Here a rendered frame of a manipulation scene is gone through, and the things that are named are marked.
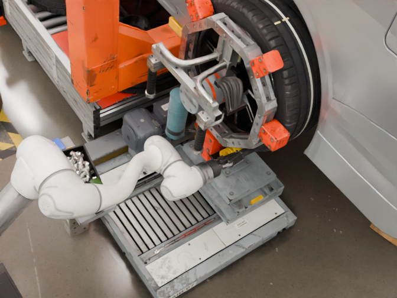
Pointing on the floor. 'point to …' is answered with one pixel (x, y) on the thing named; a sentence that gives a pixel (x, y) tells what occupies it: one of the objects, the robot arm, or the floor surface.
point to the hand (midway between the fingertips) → (246, 151)
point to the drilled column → (72, 227)
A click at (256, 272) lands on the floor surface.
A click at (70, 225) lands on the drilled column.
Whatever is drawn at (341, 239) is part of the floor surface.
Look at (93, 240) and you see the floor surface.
